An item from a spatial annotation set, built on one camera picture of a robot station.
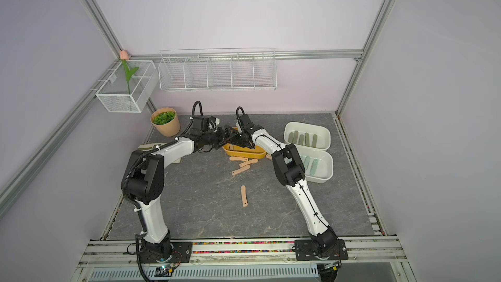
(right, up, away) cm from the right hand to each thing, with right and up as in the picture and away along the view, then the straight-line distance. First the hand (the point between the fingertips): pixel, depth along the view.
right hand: (229, 140), depth 105 cm
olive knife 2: (+43, 0, +3) cm, 43 cm away
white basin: (+46, -12, -8) cm, 48 cm away
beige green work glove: (-45, -4, +1) cm, 45 cm away
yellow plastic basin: (+8, -6, -7) cm, 12 cm away
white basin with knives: (+52, -1, +1) cm, 52 cm away
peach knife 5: (+9, -23, -16) cm, 29 cm away
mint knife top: (+43, -13, -9) cm, 46 cm away
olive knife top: (+47, 0, +3) cm, 47 cm away
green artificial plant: (-35, +12, -2) cm, 37 cm away
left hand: (+4, +2, -11) cm, 12 cm away
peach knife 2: (+11, -11, -6) cm, 17 cm away
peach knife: (+5, -9, -5) cm, 12 cm away
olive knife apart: (+34, +1, +4) cm, 34 cm away
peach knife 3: (+21, -8, -4) cm, 23 cm away
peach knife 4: (+7, -15, -9) cm, 18 cm away
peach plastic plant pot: (-32, +6, 0) cm, 33 cm away
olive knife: (+37, +1, +5) cm, 37 cm away
